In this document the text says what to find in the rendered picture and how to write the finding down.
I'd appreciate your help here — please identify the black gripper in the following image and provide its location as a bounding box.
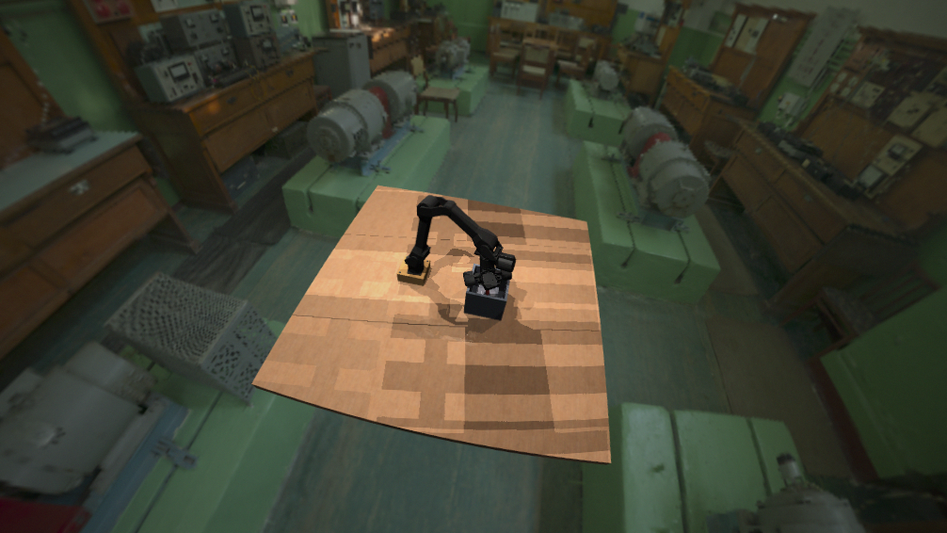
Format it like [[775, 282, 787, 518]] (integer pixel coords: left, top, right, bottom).
[[463, 265, 512, 287]]

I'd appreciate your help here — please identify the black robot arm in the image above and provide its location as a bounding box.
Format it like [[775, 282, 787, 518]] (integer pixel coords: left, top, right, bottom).
[[404, 195, 516, 291]]

